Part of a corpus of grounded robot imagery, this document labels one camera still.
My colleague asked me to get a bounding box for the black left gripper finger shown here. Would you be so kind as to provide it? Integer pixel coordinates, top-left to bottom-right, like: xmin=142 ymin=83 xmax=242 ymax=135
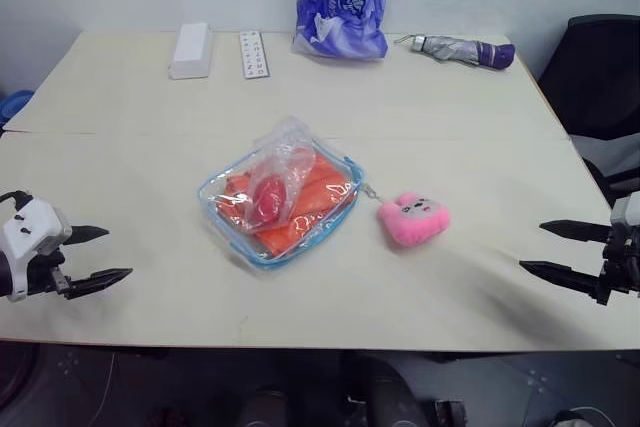
xmin=66 ymin=267 xmax=134 ymax=302
xmin=71 ymin=225 xmax=111 ymax=248

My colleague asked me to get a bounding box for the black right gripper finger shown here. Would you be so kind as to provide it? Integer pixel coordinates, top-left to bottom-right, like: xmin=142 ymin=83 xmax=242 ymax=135
xmin=539 ymin=219 xmax=609 ymax=244
xmin=519 ymin=259 xmax=602 ymax=299

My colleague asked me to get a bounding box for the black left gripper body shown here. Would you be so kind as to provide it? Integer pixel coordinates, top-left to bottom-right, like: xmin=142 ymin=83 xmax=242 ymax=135
xmin=23 ymin=225 xmax=76 ymax=302

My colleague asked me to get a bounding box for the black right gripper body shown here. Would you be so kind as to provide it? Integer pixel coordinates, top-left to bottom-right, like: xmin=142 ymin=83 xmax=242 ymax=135
xmin=595 ymin=224 xmax=640 ymax=306

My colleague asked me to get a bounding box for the small clear bag, red item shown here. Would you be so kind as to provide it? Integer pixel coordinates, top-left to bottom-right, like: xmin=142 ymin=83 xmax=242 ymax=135
xmin=243 ymin=115 xmax=318 ymax=234

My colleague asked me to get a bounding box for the clear pouch with orange contents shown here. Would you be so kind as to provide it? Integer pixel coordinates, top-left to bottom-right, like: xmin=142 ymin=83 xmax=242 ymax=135
xmin=196 ymin=149 xmax=365 ymax=271

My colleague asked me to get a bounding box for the orange cloth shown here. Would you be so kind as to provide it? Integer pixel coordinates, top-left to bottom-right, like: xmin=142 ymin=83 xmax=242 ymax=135
xmin=219 ymin=152 xmax=355 ymax=254

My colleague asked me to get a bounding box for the purple printed plastic bag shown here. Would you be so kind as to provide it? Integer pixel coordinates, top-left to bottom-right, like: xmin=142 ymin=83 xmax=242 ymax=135
xmin=291 ymin=0 xmax=389 ymax=60

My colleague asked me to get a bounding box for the black office chair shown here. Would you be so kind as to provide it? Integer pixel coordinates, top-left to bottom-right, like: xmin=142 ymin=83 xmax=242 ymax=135
xmin=537 ymin=13 xmax=640 ymax=208

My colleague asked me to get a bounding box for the blue round plastic object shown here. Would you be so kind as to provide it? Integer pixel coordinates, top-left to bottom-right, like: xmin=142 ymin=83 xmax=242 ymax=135
xmin=0 ymin=89 xmax=34 ymax=131

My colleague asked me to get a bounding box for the white rectangular box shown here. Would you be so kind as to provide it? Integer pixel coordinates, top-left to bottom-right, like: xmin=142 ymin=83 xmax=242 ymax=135
xmin=167 ymin=22 xmax=214 ymax=80

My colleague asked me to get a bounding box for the folded silver purple umbrella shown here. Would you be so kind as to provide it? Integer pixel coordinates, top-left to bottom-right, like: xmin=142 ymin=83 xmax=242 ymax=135
xmin=393 ymin=34 xmax=517 ymax=72

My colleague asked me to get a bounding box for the white remote control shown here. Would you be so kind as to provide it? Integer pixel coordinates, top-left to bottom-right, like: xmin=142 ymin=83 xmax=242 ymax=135
xmin=238 ymin=30 xmax=272 ymax=80

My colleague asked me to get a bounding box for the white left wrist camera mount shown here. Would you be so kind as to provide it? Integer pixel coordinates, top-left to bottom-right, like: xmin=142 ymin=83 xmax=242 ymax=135
xmin=0 ymin=199 xmax=73 ymax=302

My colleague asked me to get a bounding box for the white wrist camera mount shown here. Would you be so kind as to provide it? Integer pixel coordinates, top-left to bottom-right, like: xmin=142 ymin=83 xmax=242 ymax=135
xmin=0 ymin=199 xmax=73 ymax=302
xmin=610 ymin=193 xmax=640 ymax=230

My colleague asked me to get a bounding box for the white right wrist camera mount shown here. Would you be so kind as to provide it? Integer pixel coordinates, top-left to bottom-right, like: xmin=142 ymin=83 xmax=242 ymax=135
xmin=610 ymin=193 xmax=640 ymax=230

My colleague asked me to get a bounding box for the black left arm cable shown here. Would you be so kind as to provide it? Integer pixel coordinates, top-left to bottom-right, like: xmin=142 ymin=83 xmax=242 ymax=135
xmin=0 ymin=190 xmax=32 ymax=211

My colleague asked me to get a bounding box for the pink plush bunny keychain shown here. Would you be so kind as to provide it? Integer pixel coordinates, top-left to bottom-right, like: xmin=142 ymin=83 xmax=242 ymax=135
xmin=361 ymin=182 xmax=452 ymax=249

